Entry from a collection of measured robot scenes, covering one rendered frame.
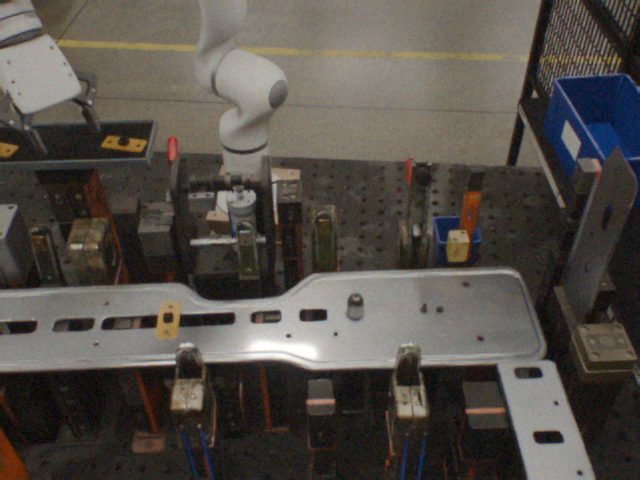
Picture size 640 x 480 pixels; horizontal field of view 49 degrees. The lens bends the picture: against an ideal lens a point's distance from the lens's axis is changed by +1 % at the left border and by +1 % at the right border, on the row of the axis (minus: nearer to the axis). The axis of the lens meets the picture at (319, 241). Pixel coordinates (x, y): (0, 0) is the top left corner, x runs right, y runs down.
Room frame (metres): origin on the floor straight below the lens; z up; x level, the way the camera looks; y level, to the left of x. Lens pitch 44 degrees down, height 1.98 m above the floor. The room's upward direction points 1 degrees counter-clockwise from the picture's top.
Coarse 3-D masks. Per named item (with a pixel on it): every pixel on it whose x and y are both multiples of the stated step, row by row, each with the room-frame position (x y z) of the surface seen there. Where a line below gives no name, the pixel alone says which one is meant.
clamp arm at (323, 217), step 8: (320, 216) 0.99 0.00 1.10; (328, 216) 0.99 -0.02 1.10; (320, 224) 0.98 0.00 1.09; (328, 224) 0.98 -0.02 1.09; (320, 232) 0.97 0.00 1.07; (328, 232) 0.97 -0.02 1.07; (320, 240) 0.98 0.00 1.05; (328, 240) 0.98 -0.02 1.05; (320, 248) 0.97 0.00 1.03; (328, 248) 0.97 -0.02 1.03; (320, 256) 0.97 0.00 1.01; (328, 256) 0.97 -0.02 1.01; (320, 264) 0.96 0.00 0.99; (328, 264) 0.96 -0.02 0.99
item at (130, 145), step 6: (108, 138) 1.17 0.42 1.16; (114, 138) 1.17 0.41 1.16; (120, 138) 1.15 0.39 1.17; (126, 138) 1.15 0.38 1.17; (102, 144) 1.15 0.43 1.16; (108, 144) 1.15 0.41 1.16; (114, 144) 1.15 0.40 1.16; (120, 144) 1.14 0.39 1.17; (126, 144) 1.14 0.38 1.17; (132, 144) 1.14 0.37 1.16; (138, 144) 1.15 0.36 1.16; (144, 144) 1.14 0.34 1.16; (126, 150) 1.13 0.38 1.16; (132, 150) 1.12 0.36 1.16; (138, 150) 1.12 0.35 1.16
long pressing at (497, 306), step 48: (48, 288) 0.91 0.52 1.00; (96, 288) 0.91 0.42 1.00; (144, 288) 0.90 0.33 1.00; (336, 288) 0.89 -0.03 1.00; (384, 288) 0.89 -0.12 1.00; (432, 288) 0.89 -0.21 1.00; (480, 288) 0.89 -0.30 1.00; (0, 336) 0.80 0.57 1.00; (48, 336) 0.80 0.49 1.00; (96, 336) 0.79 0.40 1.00; (144, 336) 0.79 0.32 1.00; (192, 336) 0.79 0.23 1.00; (240, 336) 0.78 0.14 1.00; (336, 336) 0.78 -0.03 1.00; (384, 336) 0.78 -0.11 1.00; (432, 336) 0.77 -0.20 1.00; (480, 336) 0.77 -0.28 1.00; (528, 336) 0.77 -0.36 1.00
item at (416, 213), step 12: (420, 168) 0.99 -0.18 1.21; (420, 180) 0.96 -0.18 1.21; (408, 192) 0.99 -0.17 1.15; (420, 192) 0.99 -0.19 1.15; (408, 204) 0.98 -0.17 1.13; (420, 204) 0.98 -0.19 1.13; (408, 216) 0.98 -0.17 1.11; (420, 216) 0.98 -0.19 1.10; (408, 228) 0.97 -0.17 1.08; (408, 240) 0.96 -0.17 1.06
